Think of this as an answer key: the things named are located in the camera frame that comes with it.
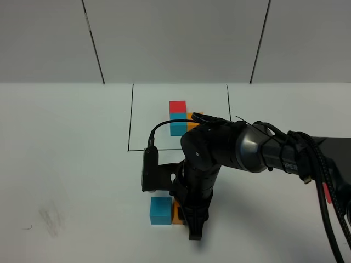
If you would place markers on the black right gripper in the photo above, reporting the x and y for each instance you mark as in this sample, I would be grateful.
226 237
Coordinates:
194 193

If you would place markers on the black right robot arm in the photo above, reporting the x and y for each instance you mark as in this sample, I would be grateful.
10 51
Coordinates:
254 148

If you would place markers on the blue template block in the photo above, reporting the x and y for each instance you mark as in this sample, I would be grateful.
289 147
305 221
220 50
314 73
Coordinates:
178 128

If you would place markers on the orange template block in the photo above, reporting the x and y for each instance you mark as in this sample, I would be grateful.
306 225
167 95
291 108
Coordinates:
190 125

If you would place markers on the red template block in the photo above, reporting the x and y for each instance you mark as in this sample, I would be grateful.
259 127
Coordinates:
177 106

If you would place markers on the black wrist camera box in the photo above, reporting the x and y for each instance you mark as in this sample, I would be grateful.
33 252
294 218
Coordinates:
154 176

